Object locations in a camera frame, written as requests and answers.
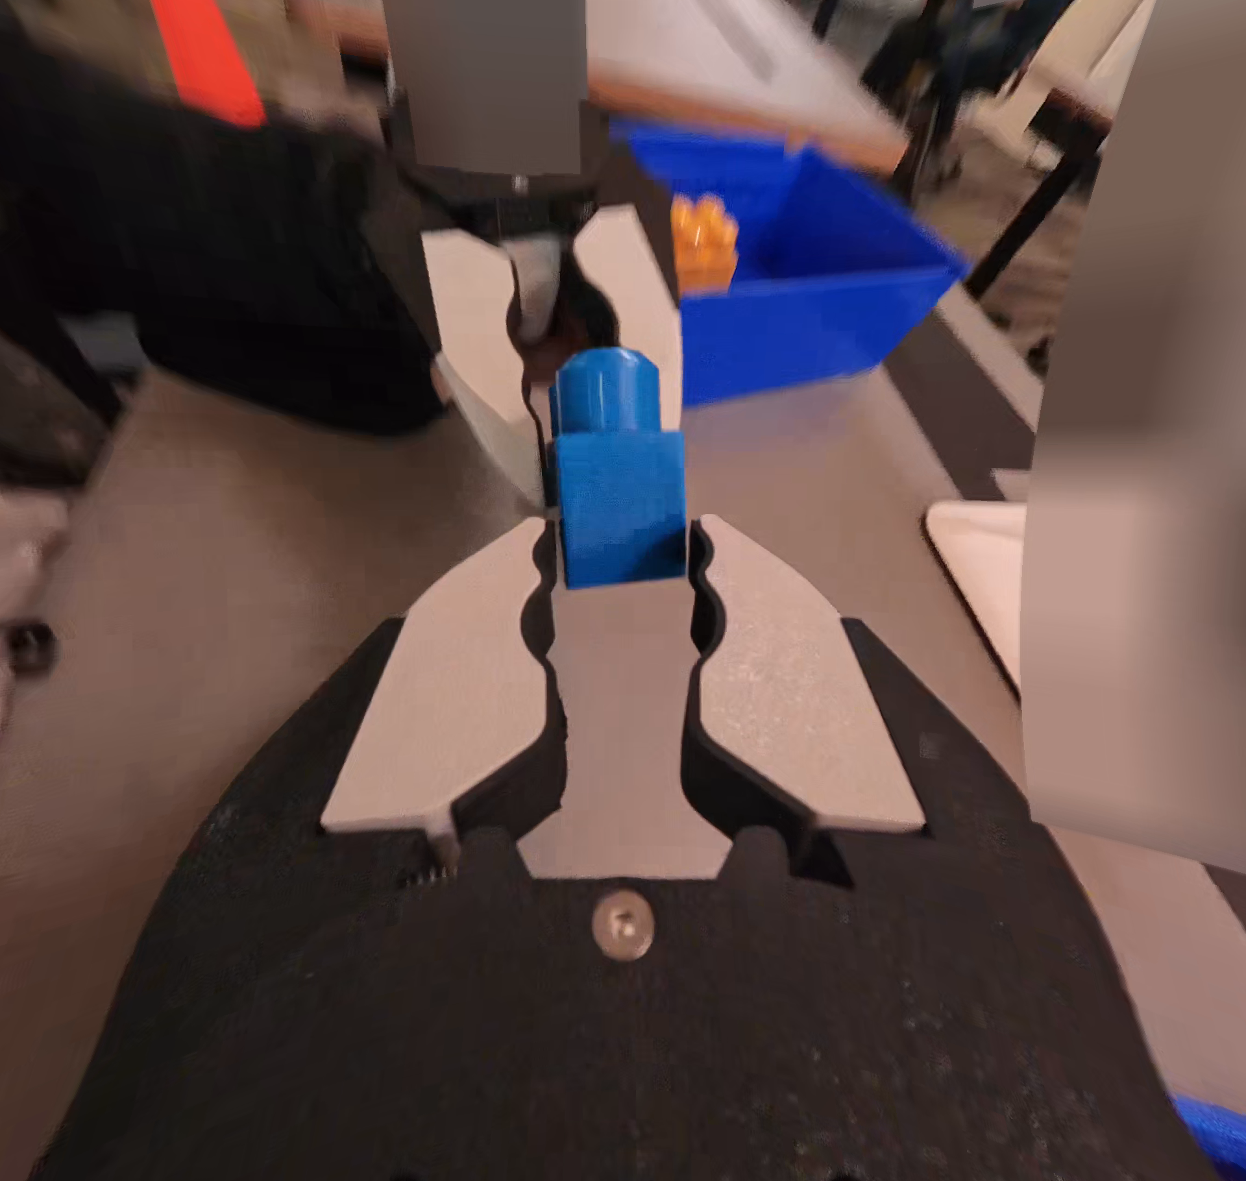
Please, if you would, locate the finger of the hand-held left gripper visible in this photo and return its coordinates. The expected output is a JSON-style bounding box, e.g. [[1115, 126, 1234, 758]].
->
[[422, 231, 551, 514], [573, 209, 684, 397]]

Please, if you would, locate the person's grey printed sweatshirt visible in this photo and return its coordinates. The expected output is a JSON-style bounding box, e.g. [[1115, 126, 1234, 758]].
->
[[0, 490, 73, 735]]

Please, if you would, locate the blue two-stud block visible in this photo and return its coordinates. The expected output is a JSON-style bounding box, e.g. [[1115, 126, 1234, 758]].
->
[[550, 348, 691, 591]]

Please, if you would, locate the heap of joined coloured blocks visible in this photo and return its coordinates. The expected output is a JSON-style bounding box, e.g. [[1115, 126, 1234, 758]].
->
[[672, 197, 741, 296]]

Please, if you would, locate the orange traffic cone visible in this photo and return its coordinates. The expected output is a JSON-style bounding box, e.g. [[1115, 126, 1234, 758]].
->
[[131, 0, 269, 130]]

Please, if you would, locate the black drawstring cord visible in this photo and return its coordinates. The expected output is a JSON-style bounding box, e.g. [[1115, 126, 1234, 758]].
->
[[0, 621, 57, 678]]

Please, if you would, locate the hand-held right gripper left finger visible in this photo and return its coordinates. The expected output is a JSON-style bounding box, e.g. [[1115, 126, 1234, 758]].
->
[[320, 516, 570, 875]]

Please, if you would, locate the blue plastic bin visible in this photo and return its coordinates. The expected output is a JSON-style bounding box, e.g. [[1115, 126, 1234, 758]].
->
[[611, 120, 970, 410], [1168, 1092, 1246, 1181]]

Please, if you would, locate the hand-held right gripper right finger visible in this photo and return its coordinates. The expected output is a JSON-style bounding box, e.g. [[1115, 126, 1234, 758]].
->
[[682, 515, 928, 873]]

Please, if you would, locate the person's black fleece-lined jacket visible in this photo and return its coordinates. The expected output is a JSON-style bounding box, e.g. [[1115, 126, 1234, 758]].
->
[[0, 320, 128, 496]]

